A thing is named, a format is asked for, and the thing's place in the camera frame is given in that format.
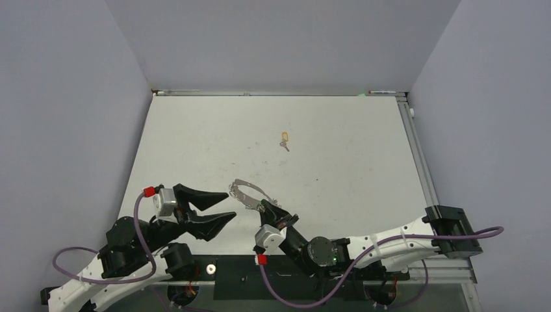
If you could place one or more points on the large metal keyring organizer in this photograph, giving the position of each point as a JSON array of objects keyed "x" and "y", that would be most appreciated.
[{"x": 250, "y": 196}]

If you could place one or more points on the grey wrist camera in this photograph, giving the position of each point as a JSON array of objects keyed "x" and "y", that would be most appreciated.
[
  {"x": 269, "y": 238},
  {"x": 165, "y": 204}
]

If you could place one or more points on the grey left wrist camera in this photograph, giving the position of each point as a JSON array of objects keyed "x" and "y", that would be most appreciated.
[{"x": 165, "y": 204}]

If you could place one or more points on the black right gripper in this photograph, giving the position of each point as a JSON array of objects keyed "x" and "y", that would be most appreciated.
[{"x": 273, "y": 215}]

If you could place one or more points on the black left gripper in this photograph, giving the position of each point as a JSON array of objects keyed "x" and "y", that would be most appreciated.
[{"x": 203, "y": 225}]

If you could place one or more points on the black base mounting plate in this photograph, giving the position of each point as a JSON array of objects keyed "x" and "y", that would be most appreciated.
[{"x": 237, "y": 277}]

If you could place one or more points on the silver key with yellow tag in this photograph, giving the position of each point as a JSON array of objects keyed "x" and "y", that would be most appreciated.
[{"x": 283, "y": 144}]

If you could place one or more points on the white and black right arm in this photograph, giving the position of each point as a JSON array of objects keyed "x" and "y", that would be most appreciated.
[{"x": 443, "y": 230}]

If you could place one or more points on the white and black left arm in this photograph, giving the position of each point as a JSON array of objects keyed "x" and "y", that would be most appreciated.
[{"x": 142, "y": 250}]

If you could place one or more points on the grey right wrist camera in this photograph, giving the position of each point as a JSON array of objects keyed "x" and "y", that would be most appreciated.
[{"x": 269, "y": 238}]

